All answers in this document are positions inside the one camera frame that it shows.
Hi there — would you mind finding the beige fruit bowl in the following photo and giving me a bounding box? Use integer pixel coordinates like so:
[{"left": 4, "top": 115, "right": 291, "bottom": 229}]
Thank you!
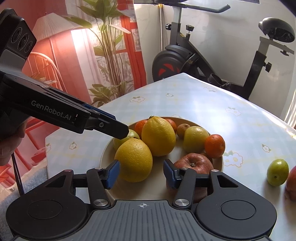
[{"left": 100, "top": 116, "right": 223, "bottom": 203}]

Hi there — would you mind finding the black camera box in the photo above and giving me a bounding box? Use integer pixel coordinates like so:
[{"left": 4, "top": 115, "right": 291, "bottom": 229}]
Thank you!
[{"left": 1, "top": 8, "right": 37, "bottom": 70}]

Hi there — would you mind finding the brown round fruit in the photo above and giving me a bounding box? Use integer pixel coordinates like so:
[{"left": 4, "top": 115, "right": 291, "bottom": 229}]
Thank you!
[{"left": 177, "top": 123, "right": 190, "bottom": 139}]

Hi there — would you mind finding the floral checkered tablecloth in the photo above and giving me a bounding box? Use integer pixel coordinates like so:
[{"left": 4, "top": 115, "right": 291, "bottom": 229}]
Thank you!
[{"left": 46, "top": 74, "right": 295, "bottom": 240}]

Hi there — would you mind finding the dark wrinkled red apple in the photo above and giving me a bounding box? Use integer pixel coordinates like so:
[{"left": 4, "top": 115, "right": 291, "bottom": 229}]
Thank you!
[{"left": 163, "top": 153, "right": 214, "bottom": 201}]

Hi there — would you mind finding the green round fruit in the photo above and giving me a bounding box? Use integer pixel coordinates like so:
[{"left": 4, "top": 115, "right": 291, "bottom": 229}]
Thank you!
[{"left": 266, "top": 159, "right": 289, "bottom": 187}]

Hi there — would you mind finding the large yellow lemon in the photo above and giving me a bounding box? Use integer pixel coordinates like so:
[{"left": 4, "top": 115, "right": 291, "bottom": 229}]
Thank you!
[{"left": 142, "top": 116, "right": 176, "bottom": 157}]

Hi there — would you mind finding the orange tangerine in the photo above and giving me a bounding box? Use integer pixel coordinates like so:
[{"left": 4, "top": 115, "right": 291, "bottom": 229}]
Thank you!
[
  {"left": 204, "top": 134, "right": 226, "bottom": 159},
  {"left": 165, "top": 118, "right": 177, "bottom": 133},
  {"left": 134, "top": 120, "right": 147, "bottom": 138}
]

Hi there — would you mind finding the red printed backdrop curtain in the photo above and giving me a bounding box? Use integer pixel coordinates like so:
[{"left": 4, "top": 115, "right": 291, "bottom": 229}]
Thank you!
[{"left": 0, "top": 0, "right": 148, "bottom": 202}]

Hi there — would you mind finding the small green apple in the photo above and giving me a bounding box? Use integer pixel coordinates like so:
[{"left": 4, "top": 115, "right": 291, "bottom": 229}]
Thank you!
[{"left": 113, "top": 129, "right": 140, "bottom": 151}]

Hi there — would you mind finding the person's left hand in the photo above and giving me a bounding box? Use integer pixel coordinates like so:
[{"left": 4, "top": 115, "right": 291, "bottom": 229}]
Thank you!
[{"left": 0, "top": 120, "right": 28, "bottom": 166}]

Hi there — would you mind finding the black exercise bike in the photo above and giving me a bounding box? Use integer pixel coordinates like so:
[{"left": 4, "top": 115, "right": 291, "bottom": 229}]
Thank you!
[{"left": 147, "top": 1, "right": 295, "bottom": 99}]

